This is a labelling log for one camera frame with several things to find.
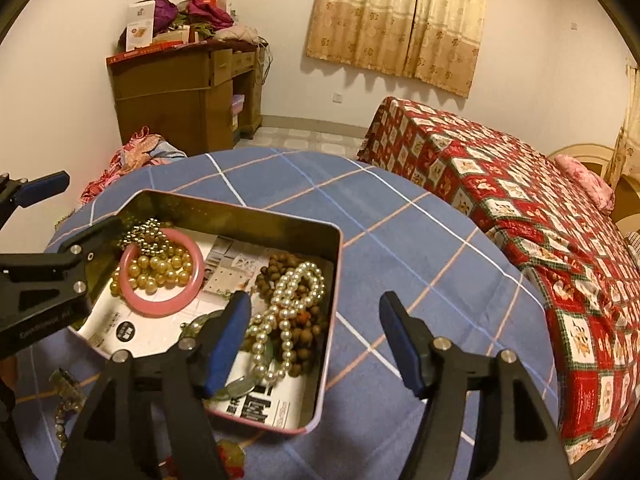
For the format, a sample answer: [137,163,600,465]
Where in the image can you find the white printed box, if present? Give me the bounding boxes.
[125,1,157,52]

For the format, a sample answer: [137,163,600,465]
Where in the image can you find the blue plaid tablecloth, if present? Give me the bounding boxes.
[15,147,559,480]

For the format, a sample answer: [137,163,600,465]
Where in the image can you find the brown wooden desk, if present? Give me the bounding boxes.
[106,40,265,157]

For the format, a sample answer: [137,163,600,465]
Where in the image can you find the pink bangle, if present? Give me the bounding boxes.
[118,227,206,317]

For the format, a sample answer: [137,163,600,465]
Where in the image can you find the flat red box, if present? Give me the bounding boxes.
[106,42,181,65]

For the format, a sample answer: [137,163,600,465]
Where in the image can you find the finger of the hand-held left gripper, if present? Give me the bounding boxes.
[0,170,71,231]
[0,215,124,334]

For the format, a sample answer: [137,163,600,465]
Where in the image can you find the black cables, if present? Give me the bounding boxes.
[257,42,274,82]

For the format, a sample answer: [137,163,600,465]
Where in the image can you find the printed paper sheet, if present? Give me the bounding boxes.
[77,227,334,429]

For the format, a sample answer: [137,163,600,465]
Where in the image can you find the white pearl necklace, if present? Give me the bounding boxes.
[242,261,326,387]

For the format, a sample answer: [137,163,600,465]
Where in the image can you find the magenta cloth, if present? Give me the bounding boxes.
[186,0,235,31]

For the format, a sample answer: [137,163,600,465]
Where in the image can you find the cream wooden headboard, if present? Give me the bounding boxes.
[547,142,640,233]

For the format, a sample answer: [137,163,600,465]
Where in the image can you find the narrow beige patterned curtain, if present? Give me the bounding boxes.
[605,60,640,192]

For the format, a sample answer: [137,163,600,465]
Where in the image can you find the wide beige patterned curtain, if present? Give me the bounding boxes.
[306,0,491,99]

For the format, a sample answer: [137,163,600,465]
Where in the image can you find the gold pearl necklace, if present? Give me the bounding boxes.
[110,242,194,297]

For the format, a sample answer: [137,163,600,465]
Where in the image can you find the red patchwork bedspread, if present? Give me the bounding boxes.
[357,96,640,466]

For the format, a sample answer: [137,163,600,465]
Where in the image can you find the pink tin box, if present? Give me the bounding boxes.
[70,189,344,435]

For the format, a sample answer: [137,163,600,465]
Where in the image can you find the yellow red charm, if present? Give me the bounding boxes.
[219,439,247,480]

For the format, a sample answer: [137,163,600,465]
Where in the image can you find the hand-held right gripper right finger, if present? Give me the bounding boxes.
[378,290,573,480]

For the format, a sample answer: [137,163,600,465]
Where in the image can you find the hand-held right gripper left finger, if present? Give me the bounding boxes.
[55,290,252,480]

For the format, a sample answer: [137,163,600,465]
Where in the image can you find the greenish bead bracelet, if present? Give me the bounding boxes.
[49,367,84,452]

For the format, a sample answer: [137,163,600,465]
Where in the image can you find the brown wooden bead string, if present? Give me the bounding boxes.
[254,254,331,377]

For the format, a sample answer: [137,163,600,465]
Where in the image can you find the pink pillow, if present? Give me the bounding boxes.
[554,154,615,216]

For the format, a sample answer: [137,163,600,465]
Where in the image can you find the pale pink quilted garment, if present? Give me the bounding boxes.
[215,24,259,44]

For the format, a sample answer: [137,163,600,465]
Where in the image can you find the pile of colourful clothes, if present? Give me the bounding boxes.
[79,127,189,206]

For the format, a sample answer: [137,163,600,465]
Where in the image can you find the silver bead bracelet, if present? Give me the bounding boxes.
[118,217,176,252]

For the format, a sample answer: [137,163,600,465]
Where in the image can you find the green jade bracelet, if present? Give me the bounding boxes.
[180,310,274,402]

